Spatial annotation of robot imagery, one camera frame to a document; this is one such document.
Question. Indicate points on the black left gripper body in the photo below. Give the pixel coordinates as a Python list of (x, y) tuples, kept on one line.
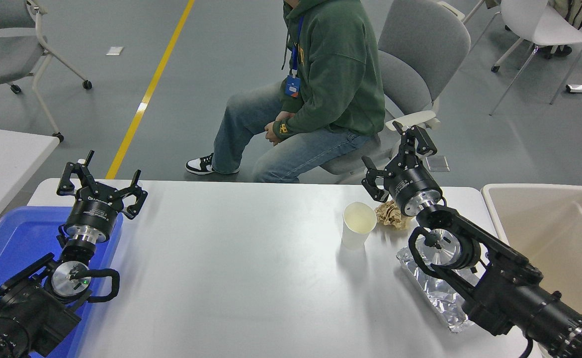
[(94, 214)]

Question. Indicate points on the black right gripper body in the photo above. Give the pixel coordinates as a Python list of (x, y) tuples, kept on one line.
[(412, 185)]

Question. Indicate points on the white paper cup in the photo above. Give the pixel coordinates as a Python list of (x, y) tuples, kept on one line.
[(355, 233)]

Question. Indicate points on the silver foil tray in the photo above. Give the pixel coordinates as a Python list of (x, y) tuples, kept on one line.
[(442, 309)]

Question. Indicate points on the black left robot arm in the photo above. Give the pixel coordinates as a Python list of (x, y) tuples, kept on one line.
[(27, 308)]

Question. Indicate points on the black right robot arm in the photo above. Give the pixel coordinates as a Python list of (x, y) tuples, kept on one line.
[(509, 293)]

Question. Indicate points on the person's left hand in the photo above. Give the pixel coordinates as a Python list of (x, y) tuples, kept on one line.
[(272, 133)]

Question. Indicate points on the silver floor plate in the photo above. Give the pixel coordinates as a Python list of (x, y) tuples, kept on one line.
[(440, 164)]

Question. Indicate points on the crumpled tan paper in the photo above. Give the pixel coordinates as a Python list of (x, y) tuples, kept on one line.
[(390, 218)]

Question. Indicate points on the blue plastic tray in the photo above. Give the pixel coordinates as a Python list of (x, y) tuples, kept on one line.
[(17, 238)]

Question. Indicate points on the white side table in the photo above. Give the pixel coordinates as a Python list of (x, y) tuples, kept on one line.
[(2, 159)]

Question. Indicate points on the grey office chair white armrests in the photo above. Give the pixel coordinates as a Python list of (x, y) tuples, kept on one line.
[(420, 49)]

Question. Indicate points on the white chair legs with casters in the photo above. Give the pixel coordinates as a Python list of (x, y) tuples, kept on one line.
[(495, 68)]

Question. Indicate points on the person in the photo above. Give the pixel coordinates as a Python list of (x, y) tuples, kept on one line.
[(340, 64), (561, 50)]

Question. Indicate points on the blue id badge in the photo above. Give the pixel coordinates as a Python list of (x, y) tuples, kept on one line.
[(293, 87)]

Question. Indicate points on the large pale bin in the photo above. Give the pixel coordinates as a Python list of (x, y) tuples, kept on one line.
[(559, 228)]

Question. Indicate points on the white chair thin metal legs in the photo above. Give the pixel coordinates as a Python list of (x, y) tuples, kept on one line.
[(544, 25)]

